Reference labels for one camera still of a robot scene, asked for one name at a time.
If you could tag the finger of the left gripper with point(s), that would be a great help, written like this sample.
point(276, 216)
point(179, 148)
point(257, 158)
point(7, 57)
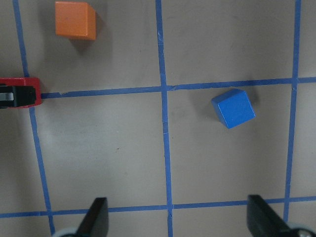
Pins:
point(17, 96)

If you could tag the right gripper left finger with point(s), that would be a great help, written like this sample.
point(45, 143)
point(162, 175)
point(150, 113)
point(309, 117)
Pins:
point(96, 220)

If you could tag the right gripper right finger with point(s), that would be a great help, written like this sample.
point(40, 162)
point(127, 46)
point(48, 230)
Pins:
point(262, 220)

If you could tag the red wooden block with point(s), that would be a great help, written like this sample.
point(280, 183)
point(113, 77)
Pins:
point(34, 82)

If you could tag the orange wooden block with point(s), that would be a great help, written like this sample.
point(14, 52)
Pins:
point(75, 20)

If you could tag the blue wooden block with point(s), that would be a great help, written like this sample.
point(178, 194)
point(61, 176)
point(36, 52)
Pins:
point(233, 108)

